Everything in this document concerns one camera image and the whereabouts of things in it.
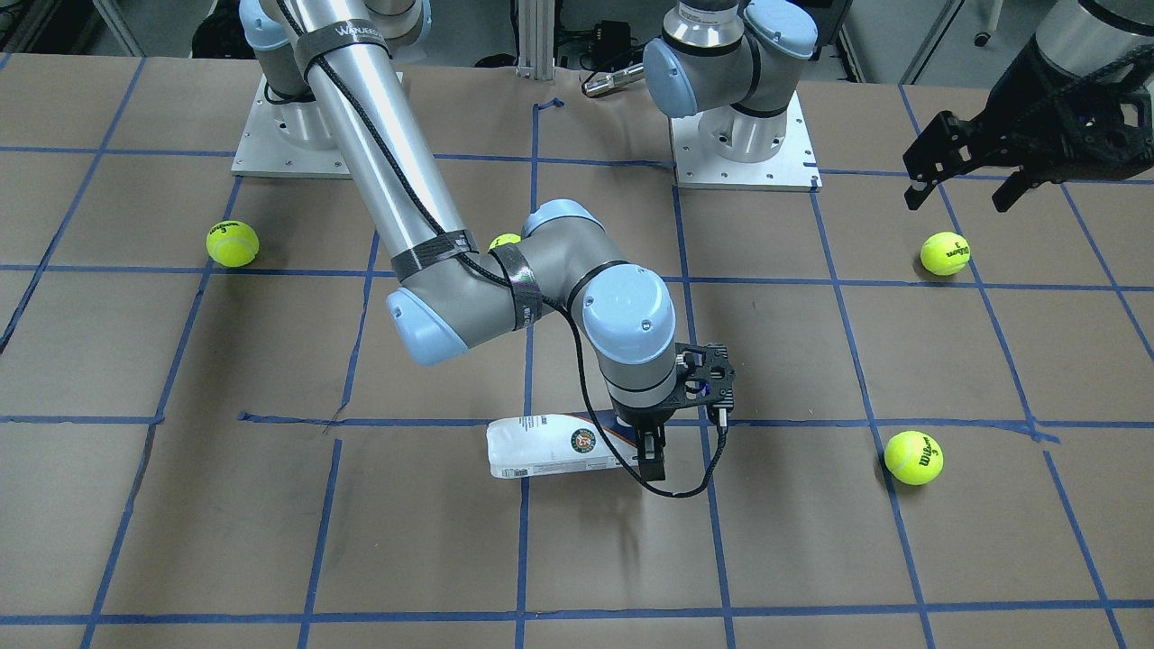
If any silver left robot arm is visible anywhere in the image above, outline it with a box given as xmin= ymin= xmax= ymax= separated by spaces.
xmin=643 ymin=1 xmax=1151 ymax=211

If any aluminium frame post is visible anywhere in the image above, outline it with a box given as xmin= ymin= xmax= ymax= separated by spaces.
xmin=514 ymin=0 xmax=556 ymax=82

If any yellow tennis ball by base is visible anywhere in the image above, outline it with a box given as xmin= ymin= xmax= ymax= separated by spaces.
xmin=207 ymin=219 xmax=260 ymax=268

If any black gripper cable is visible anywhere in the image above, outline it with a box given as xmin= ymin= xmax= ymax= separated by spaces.
xmin=574 ymin=306 xmax=729 ymax=500

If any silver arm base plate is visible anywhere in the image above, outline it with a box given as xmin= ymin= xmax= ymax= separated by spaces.
xmin=670 ymin=94 xmax=823 ymax=192
xmin=232 ymin=77 xmax=351 ymax=179

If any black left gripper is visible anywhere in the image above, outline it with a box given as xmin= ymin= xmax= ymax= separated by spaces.
xmin=902 ymin=42 xmax=1151 ymax=212

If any metal torch on floor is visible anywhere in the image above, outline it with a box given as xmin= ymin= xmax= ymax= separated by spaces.
xmin=582 ymin=64 xmax=646 ymax=98

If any yellow tennis ball centre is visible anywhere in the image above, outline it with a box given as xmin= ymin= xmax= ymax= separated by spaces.
xmin=488 ymin=233 xmax=522 ymax=251

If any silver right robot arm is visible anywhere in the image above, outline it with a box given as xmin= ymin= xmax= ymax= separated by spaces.
xmin=240 ymin=1 xmax=735 ymax=493

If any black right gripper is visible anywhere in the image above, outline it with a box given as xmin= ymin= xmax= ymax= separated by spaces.
xmin=613 ymin=343 xmax=737 ymax=483

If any white tennis ball can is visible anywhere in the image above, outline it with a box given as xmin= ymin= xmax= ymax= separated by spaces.
xmin=486 ymin=415 xmax=637 ymax=480

